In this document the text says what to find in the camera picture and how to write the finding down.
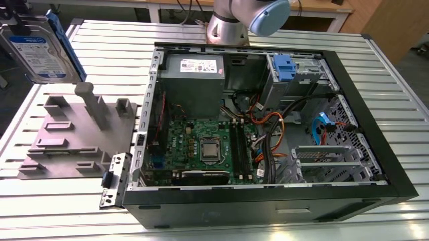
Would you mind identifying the brown wooden cabinet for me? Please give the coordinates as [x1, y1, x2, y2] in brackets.
[337, 0, 429, 66]

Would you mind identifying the hard disk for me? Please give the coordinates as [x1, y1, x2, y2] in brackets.
[0, 9, 86, 84]

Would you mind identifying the green motherboard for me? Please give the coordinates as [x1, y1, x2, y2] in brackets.
[142, 119, 265, 186]

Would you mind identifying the power wire with black connector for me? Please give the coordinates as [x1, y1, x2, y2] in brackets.
[320, 121, 356, 133]

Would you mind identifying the black RAM slot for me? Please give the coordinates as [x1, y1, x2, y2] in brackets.
[229, 119, 244, 180]

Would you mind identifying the black PC case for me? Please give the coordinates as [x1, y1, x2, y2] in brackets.
[120, 42, 419, 229]

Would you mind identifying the metal drive cage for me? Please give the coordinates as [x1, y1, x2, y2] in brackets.
[259, 52, 339, 111]

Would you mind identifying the metal disk bay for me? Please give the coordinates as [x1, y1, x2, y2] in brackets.
[289, 144, 382, 184]

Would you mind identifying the grey parts rack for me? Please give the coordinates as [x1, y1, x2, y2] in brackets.
[15, 82, 142, 181]

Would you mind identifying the grey power supply unit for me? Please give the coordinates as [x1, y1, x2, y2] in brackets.
[156, 54, 225, 121]

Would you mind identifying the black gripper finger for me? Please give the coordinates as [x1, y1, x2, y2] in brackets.
[9, 10, 30, 36]

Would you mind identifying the blue plastic drive latch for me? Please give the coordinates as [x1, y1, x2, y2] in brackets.
[272, 54, 297, 82]

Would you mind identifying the black graphics card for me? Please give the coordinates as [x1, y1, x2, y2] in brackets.
[172, 169, 232, 186]

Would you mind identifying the black cable bundle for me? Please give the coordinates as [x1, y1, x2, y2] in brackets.
[259, 93, 335, 184]

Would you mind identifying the black chair base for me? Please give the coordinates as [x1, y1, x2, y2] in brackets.
[410, 37, 429, 55]

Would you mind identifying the wooden desk with white frame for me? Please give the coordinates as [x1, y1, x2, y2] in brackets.
[133, 0, 355, 33]

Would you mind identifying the silver CPU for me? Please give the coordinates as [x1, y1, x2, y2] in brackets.
[203, 144, 223, 159]

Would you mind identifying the orange cable bundle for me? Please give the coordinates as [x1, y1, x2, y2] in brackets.
[249, 112, 288, 164]

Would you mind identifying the thin red cable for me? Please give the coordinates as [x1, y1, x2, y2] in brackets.
[153, 90, 166, 148]

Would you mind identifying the CPU socket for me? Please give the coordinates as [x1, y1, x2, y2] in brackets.
[197, 136, 229, 167]

